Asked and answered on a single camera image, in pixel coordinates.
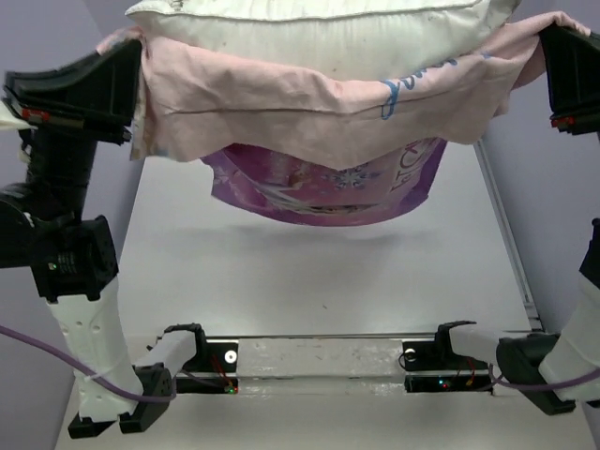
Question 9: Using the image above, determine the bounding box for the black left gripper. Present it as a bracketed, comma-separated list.
[3, 29, 143, 219]

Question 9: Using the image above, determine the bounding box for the white pillow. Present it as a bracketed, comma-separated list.
[125, 0, 519, 81]

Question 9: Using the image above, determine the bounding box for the pink printed pillowcase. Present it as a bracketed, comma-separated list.
[97, 11, 598, 227]

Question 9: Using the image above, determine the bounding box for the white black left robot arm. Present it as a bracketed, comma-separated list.
[1, 39, 207, 439]

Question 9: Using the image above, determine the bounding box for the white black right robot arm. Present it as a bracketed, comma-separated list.
[431, 24, 599, 415]

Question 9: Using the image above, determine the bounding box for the white foam front board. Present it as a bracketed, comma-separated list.
[51, 337, 592, 450]

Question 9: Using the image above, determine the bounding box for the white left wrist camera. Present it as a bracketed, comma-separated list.
[0, 98, 38, 130]

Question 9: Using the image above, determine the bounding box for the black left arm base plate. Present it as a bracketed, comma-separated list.
[176, 338, 239, 395]

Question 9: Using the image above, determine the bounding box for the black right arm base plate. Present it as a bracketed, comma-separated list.
[398, 340, 494, 394]

